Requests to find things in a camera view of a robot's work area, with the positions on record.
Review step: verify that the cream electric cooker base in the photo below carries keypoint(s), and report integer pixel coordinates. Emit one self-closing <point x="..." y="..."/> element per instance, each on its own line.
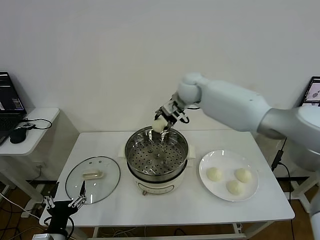
<point x="160" y="186"/>

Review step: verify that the white steamed baozi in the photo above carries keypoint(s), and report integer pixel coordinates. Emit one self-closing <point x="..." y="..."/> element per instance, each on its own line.
<point x="243" y="174"/>
<point x="214" y="174"/>
<point x="235" y="187"/>
<point x="159" y="126"/>

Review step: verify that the white table frame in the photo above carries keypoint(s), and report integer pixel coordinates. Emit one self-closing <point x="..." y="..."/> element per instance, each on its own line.
<point x="175" y="231"/>

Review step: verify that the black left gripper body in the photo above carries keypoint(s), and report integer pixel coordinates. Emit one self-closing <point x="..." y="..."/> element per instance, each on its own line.
<point x="60" y="210"/>

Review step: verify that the white round plate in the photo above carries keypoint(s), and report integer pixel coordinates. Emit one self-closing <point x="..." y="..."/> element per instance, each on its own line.
<point x="225" y="160"/>

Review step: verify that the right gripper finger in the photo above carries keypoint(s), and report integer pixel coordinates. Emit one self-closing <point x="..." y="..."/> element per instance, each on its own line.
<point x="170" y="125"/>
<point x="157" y="115"/>

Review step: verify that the white wall socket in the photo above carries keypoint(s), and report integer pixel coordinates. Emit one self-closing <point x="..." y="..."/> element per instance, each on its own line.
<point x="42" y="165"/>

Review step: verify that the white side table with mouse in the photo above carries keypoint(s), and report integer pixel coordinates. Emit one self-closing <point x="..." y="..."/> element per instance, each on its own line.
<point x="37" y="135"/>

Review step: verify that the grey laptop with light screen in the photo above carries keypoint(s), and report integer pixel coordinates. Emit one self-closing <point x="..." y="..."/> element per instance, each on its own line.
<point x="313" y="92"/>

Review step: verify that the round glass pot lid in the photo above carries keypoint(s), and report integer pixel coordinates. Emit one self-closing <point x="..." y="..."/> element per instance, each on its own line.
<point x="105" y="180"/>

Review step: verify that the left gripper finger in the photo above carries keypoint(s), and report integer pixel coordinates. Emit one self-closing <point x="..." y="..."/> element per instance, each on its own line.
<point x="50" y="201"/>
<point x="82" y="191"/>

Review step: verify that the stainless steel steamer basket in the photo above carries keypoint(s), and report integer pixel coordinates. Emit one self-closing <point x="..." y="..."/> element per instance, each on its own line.
<point x="172" y="162"/>

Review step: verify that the black laptop with dark screen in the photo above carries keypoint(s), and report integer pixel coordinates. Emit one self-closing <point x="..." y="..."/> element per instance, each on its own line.
<point x="10" y="100"/>

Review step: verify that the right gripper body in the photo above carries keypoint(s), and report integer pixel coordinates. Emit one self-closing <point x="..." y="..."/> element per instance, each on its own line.
<point x="171" y="111"/>

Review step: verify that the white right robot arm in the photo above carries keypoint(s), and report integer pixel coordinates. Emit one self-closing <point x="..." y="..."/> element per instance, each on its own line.
<point x="237" y="107"/>

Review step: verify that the black computer mouse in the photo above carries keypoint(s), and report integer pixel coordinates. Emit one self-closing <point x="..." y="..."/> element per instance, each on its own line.
<point x="17" y="135"/>

